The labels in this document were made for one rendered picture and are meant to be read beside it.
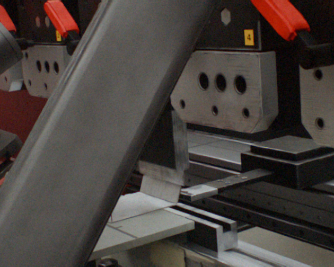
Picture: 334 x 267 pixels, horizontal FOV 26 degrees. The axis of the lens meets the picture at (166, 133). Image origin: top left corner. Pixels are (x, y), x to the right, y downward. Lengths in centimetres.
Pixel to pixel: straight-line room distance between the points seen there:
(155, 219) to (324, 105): 32
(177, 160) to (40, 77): 30
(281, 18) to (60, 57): 48
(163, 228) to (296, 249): 275
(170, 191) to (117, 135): 57
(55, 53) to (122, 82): 66
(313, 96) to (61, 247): 33
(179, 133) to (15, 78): 41
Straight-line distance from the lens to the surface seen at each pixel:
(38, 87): 109
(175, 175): 89
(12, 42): 79
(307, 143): 106
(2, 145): 79
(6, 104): 173
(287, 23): 59
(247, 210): 118
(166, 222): 86
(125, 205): 93
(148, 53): 37
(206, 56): 73
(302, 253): 351
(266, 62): 68
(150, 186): 97
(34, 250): 35
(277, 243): 364
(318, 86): 62
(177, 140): 87
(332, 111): 61
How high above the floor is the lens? 127
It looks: 11 degrees down
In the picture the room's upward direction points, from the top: 5 degrees counter-clockwise
